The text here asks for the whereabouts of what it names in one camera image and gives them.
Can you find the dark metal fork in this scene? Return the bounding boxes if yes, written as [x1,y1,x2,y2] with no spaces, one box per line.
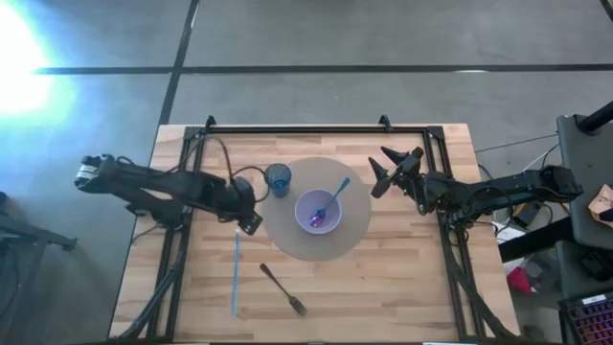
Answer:
[259,262,309,318]

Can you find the black power supply box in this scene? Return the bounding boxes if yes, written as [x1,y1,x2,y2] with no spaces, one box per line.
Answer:
[515,198,548,230]

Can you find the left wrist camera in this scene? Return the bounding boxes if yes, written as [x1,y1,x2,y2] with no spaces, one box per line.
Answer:
[238,210,265,237]

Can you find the black tripod stand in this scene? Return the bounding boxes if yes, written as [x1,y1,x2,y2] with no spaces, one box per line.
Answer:
[0,190,79,269]

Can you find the light blue straw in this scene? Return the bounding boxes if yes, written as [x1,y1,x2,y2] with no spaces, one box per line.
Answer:
[230,228,242,318]

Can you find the blue faceted plastic tumbler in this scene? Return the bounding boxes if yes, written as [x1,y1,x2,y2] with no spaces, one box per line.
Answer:
[263,162,293,199]

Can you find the black aluminium table frame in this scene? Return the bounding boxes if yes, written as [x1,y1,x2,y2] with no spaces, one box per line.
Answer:
[108,114,521,344]

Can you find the black cable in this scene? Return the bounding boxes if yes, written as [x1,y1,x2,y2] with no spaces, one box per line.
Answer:
[204,135,270,203]

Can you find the grey floor cable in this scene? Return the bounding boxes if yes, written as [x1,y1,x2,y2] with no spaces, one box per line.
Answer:
[473,132,560,154]

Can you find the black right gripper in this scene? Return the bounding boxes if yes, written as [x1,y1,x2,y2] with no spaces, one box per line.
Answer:
[368,145,427,200]

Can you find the grey cart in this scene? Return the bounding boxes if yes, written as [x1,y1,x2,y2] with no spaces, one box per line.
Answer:
[555,113,613,251]

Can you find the brown paper bag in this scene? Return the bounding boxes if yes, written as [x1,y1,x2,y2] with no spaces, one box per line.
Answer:
[587,183,613,222]

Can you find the round beige placemat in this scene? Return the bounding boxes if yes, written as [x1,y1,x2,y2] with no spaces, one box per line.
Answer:
[260,155,373,263]

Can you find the iridescent purple spoon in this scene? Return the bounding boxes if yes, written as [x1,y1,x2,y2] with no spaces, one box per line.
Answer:
[307,176,352,229]

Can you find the pale lavender bowl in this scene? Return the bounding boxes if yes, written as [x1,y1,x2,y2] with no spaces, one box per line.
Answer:
[293,188,344,236]

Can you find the black backlit keyboard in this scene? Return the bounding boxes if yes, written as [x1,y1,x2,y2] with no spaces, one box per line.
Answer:
[557,290,613,345]

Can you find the red bag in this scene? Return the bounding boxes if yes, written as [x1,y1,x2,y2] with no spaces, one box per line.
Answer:
[506,265,536,295]

